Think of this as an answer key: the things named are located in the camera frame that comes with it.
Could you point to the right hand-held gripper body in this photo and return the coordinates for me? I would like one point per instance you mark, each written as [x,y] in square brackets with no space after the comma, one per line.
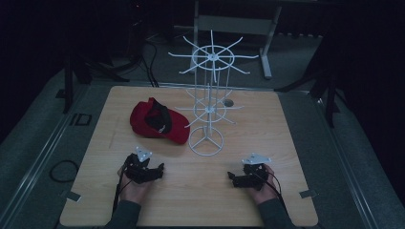
[254,178]

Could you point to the black tripod stand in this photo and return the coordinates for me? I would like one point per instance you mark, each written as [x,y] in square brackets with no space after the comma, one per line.
[68,79]
[329,95]

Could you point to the round table grommet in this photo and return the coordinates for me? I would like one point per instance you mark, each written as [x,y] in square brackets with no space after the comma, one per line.
[228,102]

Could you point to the grey metal table frame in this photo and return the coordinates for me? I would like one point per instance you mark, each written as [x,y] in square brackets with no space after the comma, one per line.
[235,24]

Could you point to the person's right hand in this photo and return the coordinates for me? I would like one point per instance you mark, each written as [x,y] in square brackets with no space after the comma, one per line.
[266,192]

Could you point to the grey tape strip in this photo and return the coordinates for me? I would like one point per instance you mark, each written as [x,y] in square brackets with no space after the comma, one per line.
[73,196]
[308,193]

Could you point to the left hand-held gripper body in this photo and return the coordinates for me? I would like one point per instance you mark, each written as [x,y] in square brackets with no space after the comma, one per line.
[137,171]

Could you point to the person's left hand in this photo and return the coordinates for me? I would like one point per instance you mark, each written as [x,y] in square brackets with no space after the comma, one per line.
[133,191]

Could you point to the red baseball cap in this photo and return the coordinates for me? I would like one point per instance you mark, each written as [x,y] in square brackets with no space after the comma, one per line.
[159,122]

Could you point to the black floor bracket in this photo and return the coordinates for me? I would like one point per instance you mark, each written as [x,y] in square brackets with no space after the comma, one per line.
[81,119]

